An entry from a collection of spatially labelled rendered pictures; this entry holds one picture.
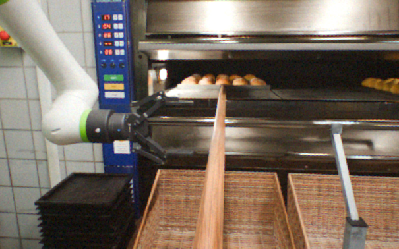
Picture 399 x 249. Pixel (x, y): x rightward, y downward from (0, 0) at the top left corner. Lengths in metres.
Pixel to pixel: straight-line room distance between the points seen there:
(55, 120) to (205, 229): 0.60
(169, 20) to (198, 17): 0.13
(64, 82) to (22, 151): 0.88
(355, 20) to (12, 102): 1.58
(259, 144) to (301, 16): 0.57
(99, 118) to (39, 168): 0.94
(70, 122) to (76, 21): 0.73
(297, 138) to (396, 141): 0.42
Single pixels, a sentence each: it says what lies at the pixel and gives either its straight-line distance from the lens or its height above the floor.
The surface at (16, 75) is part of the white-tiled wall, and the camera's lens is 1.63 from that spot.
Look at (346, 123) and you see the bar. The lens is 1.02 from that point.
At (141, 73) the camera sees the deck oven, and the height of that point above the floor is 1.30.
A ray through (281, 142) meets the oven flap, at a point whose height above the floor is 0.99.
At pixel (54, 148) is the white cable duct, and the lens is 1.59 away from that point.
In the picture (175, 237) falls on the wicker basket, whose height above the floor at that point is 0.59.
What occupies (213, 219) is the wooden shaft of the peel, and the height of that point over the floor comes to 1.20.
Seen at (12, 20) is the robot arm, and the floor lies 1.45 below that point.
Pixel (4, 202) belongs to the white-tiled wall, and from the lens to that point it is 1.90.
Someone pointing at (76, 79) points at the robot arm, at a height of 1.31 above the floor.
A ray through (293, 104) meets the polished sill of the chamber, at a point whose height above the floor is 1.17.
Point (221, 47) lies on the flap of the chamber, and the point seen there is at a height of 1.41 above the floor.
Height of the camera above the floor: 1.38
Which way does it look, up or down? 13 degrees down
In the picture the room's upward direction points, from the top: straight up
